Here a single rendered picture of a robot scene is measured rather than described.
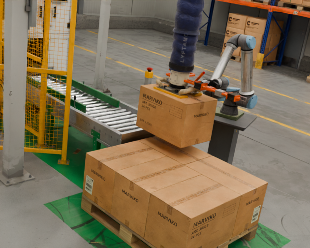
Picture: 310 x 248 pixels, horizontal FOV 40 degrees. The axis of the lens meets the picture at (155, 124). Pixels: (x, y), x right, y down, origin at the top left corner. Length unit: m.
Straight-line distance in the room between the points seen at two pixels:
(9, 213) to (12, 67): 1.26
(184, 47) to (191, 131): 0.72
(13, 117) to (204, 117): 1.74
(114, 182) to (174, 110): 0.80
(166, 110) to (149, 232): 1.08
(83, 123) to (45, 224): 1.21
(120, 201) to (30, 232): 0.76
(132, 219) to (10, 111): 1.52
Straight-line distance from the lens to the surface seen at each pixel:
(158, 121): 3.86
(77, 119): 4.55
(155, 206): 3.19
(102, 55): 7.29
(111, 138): 4.13
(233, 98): 3.50
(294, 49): 12.68
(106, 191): 3.60
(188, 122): 3.67
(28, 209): 3.94
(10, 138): 4.21
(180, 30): 3.72
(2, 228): 3.71
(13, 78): 4.03
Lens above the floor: 2.08
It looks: 20 degrees down
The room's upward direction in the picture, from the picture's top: 8 degrees clockwise
